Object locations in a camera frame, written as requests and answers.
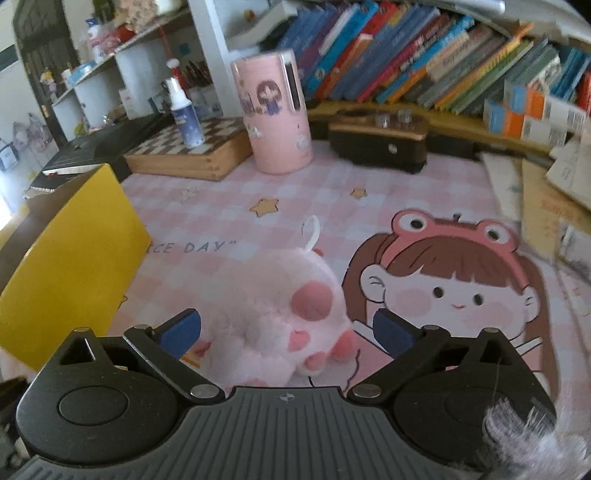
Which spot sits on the white spray bottle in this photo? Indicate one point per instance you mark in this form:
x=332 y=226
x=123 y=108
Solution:
x=187 y=120

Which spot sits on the cardboard box with yellow flap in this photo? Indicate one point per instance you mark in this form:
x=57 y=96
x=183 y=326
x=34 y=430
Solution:
x=69 y=258

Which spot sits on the pink cartoon desk mat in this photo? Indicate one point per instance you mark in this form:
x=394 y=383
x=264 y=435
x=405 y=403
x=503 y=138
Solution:
x=323 y=194

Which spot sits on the row of colourful books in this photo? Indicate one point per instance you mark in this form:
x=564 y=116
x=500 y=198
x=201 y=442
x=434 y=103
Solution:
x=415 y=50

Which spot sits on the wooden chessboard box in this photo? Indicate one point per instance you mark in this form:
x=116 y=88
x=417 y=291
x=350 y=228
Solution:
x=194 y=152

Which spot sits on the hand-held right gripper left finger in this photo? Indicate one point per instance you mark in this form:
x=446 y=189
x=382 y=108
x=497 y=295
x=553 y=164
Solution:
x=180 y=330

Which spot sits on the white shelf unit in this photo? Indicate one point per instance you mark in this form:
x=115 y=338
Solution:
x=138 y=69

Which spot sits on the pink plush paw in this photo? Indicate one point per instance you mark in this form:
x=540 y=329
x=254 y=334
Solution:
x=277 y=295

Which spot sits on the dark wooden box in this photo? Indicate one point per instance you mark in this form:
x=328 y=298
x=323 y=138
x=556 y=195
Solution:
x=383 y=143

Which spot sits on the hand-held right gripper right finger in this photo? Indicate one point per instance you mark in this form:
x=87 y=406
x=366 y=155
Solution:
x=392 y=332

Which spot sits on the pile of papers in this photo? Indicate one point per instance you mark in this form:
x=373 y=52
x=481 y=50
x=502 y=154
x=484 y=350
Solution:
x=554 y=194

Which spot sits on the stack of orange blue boxes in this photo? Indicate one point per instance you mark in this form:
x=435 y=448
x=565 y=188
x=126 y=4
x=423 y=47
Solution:
x=521 y=115

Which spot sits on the pink cylindrical pen holder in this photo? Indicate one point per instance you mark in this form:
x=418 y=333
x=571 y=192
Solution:
x=277 y=134

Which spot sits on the black electronic keyboard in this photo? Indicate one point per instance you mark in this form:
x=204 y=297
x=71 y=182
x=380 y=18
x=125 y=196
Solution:
x=106 y=143

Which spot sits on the white bottle with blue cap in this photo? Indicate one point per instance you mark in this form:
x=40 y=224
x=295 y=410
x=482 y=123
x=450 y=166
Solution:
x=97 y=41

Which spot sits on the white pen holder with pens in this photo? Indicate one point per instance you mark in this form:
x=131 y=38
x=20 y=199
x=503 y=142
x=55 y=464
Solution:
x=201 y=92

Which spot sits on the small doll figure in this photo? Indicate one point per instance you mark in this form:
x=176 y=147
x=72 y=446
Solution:
x=48 y=83

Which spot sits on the white fuzzy tuft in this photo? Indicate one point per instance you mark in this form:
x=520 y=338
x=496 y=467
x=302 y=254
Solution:
x=531 y=443

